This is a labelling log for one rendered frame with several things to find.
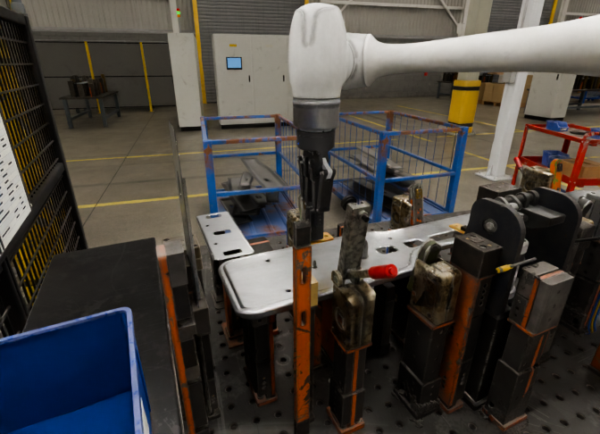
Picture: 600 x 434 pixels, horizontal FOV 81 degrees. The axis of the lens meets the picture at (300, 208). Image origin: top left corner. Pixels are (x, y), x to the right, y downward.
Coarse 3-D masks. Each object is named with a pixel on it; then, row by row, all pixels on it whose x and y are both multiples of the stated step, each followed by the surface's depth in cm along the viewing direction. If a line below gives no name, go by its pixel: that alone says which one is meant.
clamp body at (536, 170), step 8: (528, 168) 136; (536, 168) 135; (544, 168) 135; (528, 176) 136; (536, 176) 133; (544, 176) 130; (552, 176) 129; (520, 184) 140; (528, 184) 137; (536, 184) 134; (544, 184) 131
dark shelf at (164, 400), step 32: (64, 256) 79; (96, 256) 79; (128, 256) 79; (64, 288) 68; (96, 288) 68; (128, 288) 68; (160, 288) 68; (32, 320) 60; (64, 320) 60; (160, 320) 60; (160, 352) 53; (160, 384) 48; (160, 416) 44
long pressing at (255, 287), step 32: (576, 192) 128; (448, 224) 102; (256, 256) 85; (288, 256) 85; (320, 256) 85; (384, 256) 85; (416, 256) 85; (256, 288) 73; (288, 288) 73; (320, 288) 73
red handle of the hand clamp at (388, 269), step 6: (384, 264) 55; (390, 264) 54; (360, 270) 62; (366, 270) 59; (372, 270) 57; (378, 270) 55; (384, 270) 53; (390, 270) 53; (396, 270) 54; (348, 276) 65; (354, 276) 63; (360, 276) 61; (366, 276) 59; (372, 276) 57; (378, 276) 55; (384, 276) 54; (390, 276) 53
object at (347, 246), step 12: (348, 204) 59; (360, 204) 59; (348, 216) 59; (360, 216) 58; (348, 228) 60; (360, 228) 60; (348, 240) 61; (360, 240) 62; (348, 252) 62; (360, 252) 63; (348, 264) 64; (360, 264) 65
